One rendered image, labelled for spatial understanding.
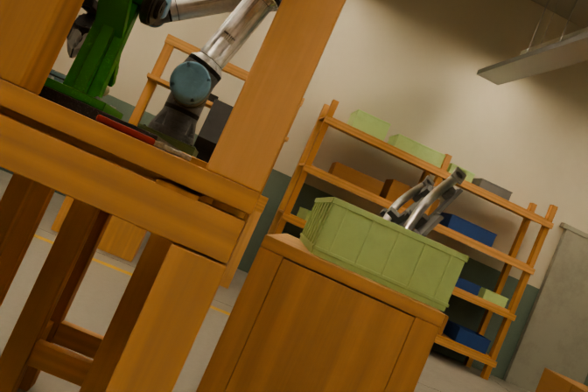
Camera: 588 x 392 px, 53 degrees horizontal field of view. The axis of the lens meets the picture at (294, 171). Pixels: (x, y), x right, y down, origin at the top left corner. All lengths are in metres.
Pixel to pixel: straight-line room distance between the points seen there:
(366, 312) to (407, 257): 0.20
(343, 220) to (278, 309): 0.30
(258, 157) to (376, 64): 6.51
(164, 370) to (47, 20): 0.54
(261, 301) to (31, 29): 0.95
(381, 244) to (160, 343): 0.89
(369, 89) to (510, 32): 2.02
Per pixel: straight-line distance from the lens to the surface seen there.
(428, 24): 7.69
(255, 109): 0.89
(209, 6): 1.94
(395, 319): 1.60
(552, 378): 6.95
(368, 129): 6.65
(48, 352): 1.89
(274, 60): 0.90
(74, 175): 0.91
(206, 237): 0.88
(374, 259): 1.66
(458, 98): 7.69
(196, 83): 1.72
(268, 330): 1.61
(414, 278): 1.69
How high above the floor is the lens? 0.87
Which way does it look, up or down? 4 degrees up
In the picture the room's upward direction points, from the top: 24 degrees clockwise
